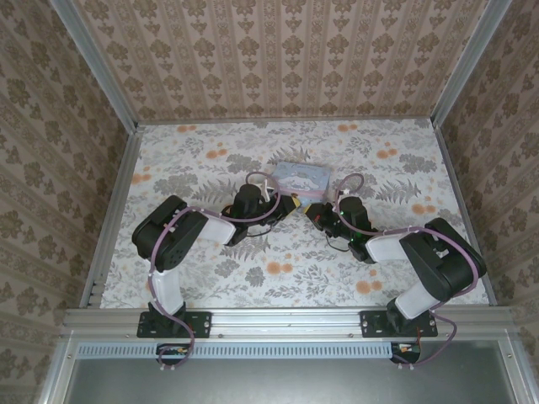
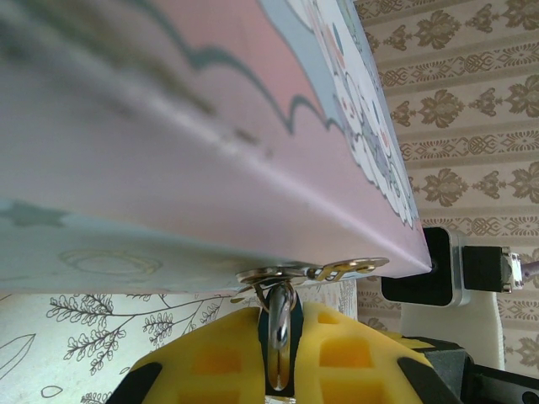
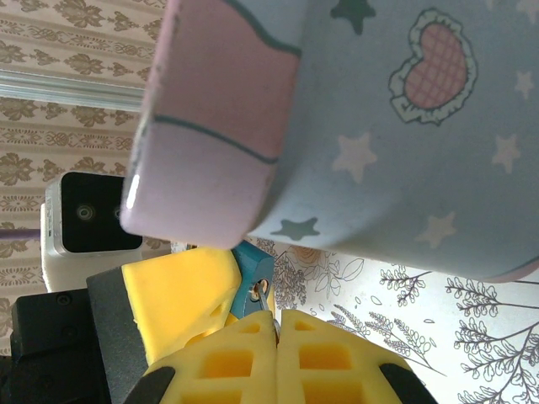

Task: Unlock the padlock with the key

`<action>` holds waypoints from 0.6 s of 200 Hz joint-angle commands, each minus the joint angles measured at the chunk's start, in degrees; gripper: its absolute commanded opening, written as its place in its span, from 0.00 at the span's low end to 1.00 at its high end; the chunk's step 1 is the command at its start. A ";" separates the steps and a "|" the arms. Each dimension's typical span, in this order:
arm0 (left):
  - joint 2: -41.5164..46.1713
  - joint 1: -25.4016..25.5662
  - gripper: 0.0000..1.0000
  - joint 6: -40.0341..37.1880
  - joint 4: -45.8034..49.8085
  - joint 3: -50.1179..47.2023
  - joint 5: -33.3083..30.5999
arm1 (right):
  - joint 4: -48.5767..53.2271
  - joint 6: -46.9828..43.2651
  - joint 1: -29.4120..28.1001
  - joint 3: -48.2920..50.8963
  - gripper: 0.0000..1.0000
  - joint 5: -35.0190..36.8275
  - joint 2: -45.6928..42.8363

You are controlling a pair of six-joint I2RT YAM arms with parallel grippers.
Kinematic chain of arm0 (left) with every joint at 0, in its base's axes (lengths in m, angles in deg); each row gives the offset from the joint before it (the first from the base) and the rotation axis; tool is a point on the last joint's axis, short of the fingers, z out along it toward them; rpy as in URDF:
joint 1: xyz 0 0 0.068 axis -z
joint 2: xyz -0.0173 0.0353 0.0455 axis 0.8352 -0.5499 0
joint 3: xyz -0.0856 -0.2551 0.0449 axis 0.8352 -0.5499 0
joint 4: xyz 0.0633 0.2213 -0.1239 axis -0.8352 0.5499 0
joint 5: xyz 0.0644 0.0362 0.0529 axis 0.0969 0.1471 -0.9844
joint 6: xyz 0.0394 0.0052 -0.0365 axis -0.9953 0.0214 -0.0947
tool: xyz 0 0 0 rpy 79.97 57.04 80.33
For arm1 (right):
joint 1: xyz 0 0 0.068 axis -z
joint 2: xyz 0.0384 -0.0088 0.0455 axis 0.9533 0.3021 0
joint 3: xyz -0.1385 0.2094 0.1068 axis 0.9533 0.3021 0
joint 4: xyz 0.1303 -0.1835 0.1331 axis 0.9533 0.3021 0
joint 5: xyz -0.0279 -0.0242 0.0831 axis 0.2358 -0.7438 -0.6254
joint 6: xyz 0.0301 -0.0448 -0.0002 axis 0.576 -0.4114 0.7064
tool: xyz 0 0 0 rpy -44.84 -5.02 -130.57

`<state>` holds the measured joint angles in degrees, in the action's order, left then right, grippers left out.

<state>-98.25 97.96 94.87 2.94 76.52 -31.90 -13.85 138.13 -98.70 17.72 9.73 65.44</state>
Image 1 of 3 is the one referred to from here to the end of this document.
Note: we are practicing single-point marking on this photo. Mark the pastel cartoon tin box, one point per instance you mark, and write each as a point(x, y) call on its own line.
point(299, 177)

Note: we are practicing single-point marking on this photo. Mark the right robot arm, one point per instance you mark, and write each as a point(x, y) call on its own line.
point(442, 261)

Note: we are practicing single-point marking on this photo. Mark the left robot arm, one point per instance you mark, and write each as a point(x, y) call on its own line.
point(168, 235)

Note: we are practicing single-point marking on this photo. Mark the floral table cover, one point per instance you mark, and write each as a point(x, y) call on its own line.
point(210, 139)

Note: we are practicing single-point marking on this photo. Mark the black connector board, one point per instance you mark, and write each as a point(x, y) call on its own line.
point(172, 351)
point(406, 349)

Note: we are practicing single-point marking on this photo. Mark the grey metal sheet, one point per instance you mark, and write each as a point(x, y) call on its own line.
point(286, 383)

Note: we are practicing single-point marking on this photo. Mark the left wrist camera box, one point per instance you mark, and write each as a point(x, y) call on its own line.
point(266, 189)

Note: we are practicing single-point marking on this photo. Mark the aluminium side rail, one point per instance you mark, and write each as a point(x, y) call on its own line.
point(114, 210)
point(458, 189)

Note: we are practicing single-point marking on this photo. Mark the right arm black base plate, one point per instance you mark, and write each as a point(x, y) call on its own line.
point(372, 324)

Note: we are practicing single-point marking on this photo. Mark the aluminium mounting rail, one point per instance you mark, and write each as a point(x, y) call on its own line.
point(286, 322)

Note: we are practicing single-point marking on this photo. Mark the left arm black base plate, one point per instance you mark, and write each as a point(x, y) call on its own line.
point(198, 324)

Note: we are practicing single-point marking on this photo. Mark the aluminium frame post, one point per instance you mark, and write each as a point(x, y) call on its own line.
point(465, 63)
point(99, 63)

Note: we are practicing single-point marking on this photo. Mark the aluminium outer frame bar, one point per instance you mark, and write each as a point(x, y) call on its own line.
point(517, 370)
point(61, 370)

